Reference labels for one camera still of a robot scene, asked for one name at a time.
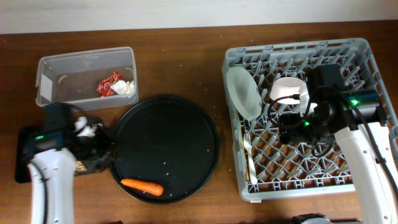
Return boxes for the white bowl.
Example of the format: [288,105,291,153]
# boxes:
[270,77,306,105]

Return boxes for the red snack wrapper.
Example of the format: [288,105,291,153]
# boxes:
[97,72,123,97]

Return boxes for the white plastic fork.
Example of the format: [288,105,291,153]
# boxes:
[244,133,258,185]

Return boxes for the white tissue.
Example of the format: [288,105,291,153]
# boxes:
[111,80,134,95]

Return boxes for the orange carrot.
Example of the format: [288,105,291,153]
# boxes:
[121,179,164,196]

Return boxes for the rice and food scraps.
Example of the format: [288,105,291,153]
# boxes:
[75,161,87,173]

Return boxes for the wooden chopstick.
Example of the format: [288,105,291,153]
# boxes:
[241,136,249,181]

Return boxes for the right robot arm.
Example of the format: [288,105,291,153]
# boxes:
[271,64,397,223]

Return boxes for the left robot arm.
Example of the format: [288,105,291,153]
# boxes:
[22,103,114,224]

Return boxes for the grey dishwasher rack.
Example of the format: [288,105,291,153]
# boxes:
[222,38,397,202]

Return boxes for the black rectangular tray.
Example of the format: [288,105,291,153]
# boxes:
[15,117,111,183]

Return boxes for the clear plastic bin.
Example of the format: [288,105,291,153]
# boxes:
[35,47,139,111]

